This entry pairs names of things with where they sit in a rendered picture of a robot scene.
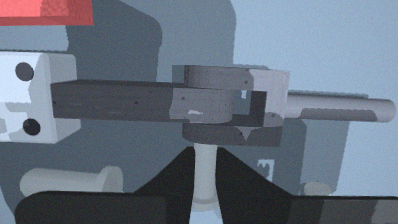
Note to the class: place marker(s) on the red block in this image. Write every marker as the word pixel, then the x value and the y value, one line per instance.
pixel 45 12

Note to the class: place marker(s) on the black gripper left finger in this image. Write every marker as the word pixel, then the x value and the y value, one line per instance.
pixel 78 207

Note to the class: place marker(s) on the grey metal plate with four holes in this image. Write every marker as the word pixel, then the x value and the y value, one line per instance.
pixel 26 112

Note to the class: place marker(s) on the grey headed pin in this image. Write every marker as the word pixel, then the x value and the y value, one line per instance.
pixel 317 188
pixel 205 195
pixel 110 179

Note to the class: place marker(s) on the dark grey flat bar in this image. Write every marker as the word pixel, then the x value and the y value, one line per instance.
pixel 140 101

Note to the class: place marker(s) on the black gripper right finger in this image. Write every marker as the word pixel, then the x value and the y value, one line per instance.
pixel 246 197

